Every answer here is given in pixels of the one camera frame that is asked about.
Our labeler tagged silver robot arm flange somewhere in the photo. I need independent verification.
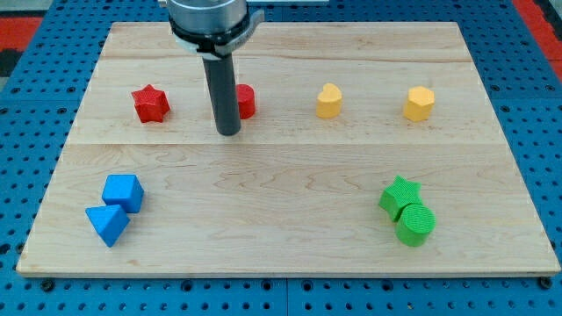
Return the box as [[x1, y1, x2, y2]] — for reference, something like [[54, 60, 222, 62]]
[[160, 0, 265, 61]]

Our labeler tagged green star block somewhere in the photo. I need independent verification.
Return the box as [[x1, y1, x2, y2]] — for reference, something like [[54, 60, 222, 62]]
[[378, 175, 422, 222]]

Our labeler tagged red star block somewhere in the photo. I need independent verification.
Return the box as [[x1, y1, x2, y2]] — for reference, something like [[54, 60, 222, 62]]
[[131, 84, 170, 123]]

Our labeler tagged red cylinder block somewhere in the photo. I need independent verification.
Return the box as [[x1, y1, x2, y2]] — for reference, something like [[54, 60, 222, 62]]
[[236, 84, 256, 119]]

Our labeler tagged yellow heart block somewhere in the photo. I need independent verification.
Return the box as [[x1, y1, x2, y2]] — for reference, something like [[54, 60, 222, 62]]
[[316, 83, 342, 119]]

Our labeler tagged light wooden board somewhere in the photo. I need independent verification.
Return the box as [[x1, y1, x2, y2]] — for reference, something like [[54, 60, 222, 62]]
[[17, 22, 560, 278]]

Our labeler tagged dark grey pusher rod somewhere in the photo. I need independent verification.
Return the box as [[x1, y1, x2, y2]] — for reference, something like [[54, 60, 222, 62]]
[[203, 54, 241, 136]]

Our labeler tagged green cylinder block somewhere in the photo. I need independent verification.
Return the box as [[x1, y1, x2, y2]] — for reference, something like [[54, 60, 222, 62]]
[[395, 204, 436, 247]]

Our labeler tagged yellow hexagon block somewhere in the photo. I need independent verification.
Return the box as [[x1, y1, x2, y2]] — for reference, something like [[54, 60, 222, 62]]
[[403, 86, 436, 122]]

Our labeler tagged blue cube block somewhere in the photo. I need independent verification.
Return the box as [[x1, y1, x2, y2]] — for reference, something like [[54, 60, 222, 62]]
[[102, 174, 144, 213]]

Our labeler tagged blue triangle block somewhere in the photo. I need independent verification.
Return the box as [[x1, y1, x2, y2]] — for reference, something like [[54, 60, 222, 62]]
[[85, 205, 130, 248]]

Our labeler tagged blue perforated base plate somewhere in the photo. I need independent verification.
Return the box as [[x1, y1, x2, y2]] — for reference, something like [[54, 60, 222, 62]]
[[1, 0, 561, 315]]

